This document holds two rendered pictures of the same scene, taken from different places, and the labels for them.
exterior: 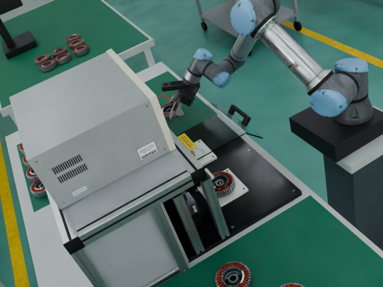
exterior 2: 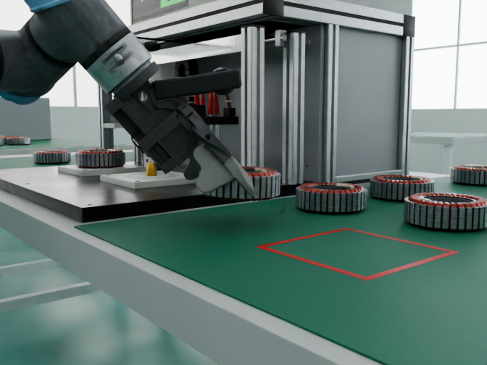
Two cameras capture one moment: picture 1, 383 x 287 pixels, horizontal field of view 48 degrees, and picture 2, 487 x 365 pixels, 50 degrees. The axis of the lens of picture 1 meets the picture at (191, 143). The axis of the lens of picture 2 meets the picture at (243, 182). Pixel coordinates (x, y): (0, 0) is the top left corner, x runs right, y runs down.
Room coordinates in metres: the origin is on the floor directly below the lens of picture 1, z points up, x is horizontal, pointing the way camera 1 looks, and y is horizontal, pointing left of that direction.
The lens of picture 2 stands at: (2.41, -0.23, 0.90)
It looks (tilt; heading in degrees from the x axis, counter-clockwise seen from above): 7 degrees down; 156
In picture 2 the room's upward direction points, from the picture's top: straight up
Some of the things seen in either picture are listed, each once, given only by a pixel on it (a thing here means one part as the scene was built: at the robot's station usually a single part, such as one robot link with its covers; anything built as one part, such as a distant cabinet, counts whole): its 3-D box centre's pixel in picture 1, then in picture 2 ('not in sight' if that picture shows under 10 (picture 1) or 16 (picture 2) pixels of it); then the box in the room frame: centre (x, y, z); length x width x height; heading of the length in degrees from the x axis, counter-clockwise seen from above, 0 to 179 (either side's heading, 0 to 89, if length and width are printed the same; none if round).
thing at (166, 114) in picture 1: (170, 111); (239, 182); (1.76, 0.05, 0.81); 0.11 x 0.11 x 0.04
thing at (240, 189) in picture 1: (221, 188); (101, 169); (1.17, -0.05, 0.78); 0.15 x 0.15 x 0.01; 15
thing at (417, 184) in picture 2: not in sight; (401, 187); (1.67, 0.41, 0.77); 0.11 x 0.11 x 0.04
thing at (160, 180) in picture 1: (105, 151); (240, 35); (1.21, 0.29, 1.09); 0.68 x 0.44 x 0.05; 15
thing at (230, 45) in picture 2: not in sight; (162, 56); (1.26, 0.08, 1.03); 0.62 x 0.01 x 0.03; 15
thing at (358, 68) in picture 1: (350, 77); not in sight; (1.29, -0.64, 0.99); 0.13 x 0.12 x 0.14; 127
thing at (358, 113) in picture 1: (351, 103); not in sight; (1.29, -0.64, 0.87); 0.15 x 0.15 x 0.10
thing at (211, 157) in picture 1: (193, 156); (151, 178); (1.41, 0.01, 0.78); 0.15 x 0.15 x 0.01; 15
